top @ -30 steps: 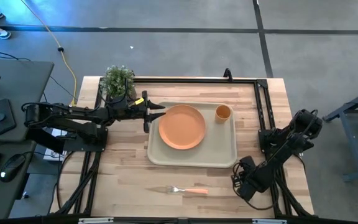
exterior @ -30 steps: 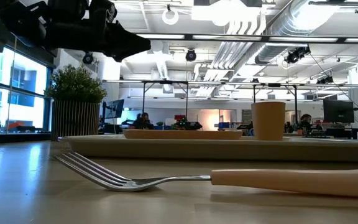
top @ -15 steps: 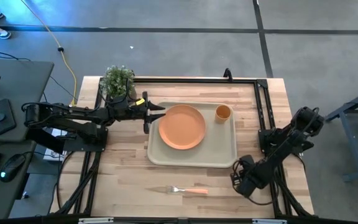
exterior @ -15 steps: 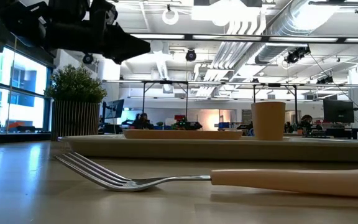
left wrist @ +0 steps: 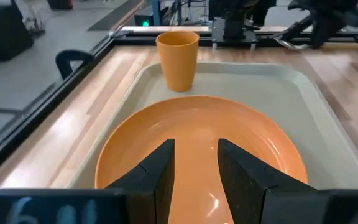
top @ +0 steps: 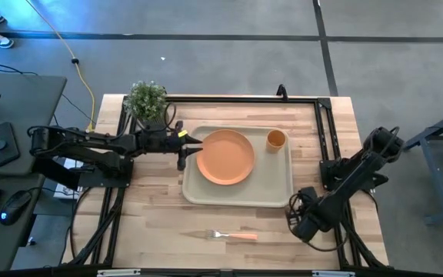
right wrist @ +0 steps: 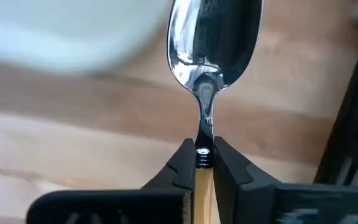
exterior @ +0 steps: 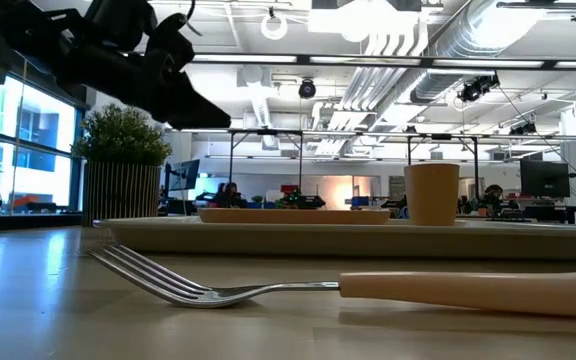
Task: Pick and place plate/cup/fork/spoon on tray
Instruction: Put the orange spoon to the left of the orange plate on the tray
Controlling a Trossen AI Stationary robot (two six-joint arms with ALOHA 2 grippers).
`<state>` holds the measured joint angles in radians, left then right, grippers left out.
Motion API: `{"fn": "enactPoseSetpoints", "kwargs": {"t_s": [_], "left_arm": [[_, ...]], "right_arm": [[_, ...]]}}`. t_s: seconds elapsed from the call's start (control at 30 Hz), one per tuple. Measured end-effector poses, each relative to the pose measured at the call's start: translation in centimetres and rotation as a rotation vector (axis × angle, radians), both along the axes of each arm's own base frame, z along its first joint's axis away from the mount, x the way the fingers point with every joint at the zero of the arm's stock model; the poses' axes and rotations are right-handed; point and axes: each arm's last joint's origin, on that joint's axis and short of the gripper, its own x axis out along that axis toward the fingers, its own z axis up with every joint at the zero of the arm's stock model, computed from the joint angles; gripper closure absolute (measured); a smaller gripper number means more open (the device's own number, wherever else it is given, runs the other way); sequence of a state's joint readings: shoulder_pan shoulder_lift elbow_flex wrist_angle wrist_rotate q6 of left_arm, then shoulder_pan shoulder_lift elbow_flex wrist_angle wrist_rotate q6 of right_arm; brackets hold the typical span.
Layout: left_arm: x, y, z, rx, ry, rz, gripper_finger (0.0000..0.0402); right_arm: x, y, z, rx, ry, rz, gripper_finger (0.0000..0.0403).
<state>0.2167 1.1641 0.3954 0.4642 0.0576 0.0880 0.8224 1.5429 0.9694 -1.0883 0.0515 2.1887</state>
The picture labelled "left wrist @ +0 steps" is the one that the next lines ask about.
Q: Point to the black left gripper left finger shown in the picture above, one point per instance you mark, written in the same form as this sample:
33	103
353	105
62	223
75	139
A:
141	199

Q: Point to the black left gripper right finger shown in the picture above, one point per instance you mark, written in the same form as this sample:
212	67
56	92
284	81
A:
247	193

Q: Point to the orange plastic plate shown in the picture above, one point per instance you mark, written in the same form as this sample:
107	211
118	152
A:
197	124

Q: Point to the orange plastic cup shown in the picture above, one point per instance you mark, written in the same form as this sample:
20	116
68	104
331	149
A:
177	62

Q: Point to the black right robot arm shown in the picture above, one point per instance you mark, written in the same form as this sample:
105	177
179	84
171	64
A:
235	18

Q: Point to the cream plastic tray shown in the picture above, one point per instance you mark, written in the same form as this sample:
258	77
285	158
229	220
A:
259	84

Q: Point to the dark chair back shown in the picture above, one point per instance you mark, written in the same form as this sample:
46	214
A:
62	60

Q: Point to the black floor mat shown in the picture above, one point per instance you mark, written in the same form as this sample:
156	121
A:
117	15

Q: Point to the black and red box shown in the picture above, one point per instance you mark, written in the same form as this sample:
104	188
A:
60	3

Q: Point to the large black box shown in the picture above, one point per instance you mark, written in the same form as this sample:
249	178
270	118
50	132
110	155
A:
5	34

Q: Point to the black rig frame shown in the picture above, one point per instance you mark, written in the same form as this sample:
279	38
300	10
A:
135	40

